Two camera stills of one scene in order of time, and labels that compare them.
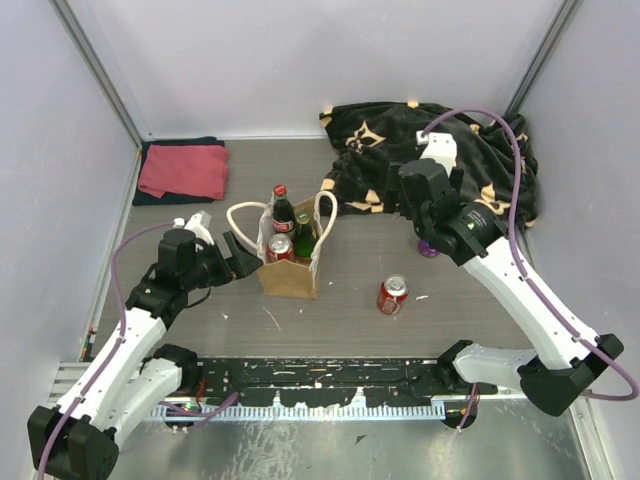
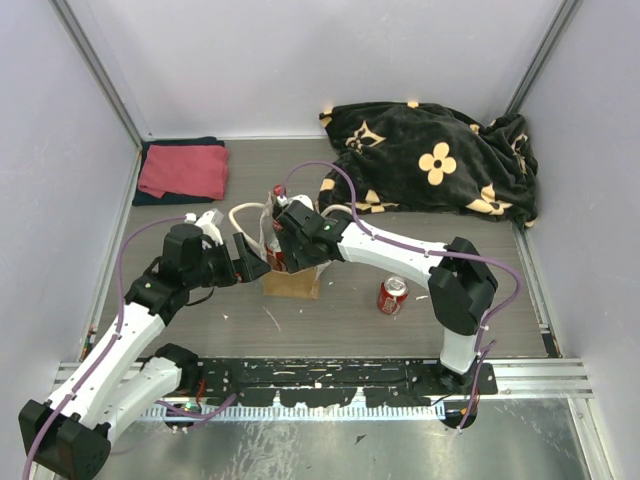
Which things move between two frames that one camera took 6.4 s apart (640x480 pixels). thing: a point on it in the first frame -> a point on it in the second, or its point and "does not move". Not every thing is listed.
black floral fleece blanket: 496,156 does not move
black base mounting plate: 319,381 does not move
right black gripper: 393,188 -> 294,256
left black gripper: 240,264 does not move
